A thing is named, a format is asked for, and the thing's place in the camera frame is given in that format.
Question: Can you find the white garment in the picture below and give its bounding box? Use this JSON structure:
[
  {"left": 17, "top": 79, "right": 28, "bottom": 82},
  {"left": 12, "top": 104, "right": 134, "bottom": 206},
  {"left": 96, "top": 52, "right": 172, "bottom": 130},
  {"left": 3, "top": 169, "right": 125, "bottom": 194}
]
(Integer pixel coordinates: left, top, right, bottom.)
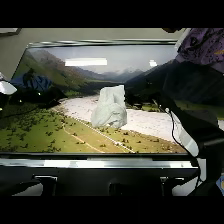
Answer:
[{"left": 90, "top": 84, "right": 129, "bottom": 130}]

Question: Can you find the blue garment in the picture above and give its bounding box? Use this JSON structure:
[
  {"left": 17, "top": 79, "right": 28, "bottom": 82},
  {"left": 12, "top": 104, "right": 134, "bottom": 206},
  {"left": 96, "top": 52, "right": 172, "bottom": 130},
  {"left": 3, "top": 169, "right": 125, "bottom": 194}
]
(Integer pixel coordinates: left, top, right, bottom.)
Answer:
[{"left": 11, "top": 71, "right": 53, "bottom": 92}]

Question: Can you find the purple garment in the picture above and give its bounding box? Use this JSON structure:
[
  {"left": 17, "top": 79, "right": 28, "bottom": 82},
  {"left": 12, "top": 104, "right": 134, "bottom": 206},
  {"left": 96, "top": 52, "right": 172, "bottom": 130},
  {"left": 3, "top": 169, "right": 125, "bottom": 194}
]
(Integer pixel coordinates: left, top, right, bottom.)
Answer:
[{"left": 174, "top": 27, "right": 224, "bottom": 74}]

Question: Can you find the silver frame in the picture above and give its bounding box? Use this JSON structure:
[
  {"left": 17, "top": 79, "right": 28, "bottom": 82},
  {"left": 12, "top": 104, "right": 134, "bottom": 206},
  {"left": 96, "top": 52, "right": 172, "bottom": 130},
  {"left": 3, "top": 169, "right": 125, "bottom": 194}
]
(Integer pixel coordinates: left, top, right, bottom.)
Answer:
[{"left": 0, "top": 156, "right": 201, "bottom": 197}]

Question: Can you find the black cable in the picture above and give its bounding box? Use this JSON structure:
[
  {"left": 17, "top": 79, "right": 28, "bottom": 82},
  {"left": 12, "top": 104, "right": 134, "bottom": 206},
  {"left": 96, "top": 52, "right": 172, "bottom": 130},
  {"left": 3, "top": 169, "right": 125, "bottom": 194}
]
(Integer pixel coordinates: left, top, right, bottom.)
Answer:
[{"left": 170, "top": 111, "right": 180, "bottom": 148}]

